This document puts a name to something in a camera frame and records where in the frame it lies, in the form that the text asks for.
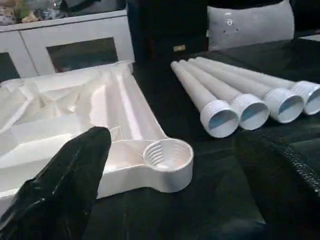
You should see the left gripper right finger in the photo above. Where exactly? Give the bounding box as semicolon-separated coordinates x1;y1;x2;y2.
234;138;320;240

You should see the black box with gold label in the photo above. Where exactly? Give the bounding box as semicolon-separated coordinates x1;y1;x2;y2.
127;0;210;73

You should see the white glass-door cabinet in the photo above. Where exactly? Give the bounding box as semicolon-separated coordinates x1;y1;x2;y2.
0;9;136;79

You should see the black work mat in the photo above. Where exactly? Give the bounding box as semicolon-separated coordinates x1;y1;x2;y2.
82;29;320;240

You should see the white plastic table leg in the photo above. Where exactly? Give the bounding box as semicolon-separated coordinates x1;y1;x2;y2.
170;60;239;139
188;57;305;124
177;59;270;131
195;56;320;116

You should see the grey cushion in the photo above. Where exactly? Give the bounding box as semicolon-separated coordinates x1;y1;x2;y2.
206;0;295;52

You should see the white flat board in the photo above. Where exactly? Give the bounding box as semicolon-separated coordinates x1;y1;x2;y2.
298;33;320;43

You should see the white plastic table top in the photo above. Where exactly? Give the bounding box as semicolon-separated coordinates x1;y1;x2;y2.
0;60;195;201

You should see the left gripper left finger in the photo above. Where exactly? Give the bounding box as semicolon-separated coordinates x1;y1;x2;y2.
0;126;112;240

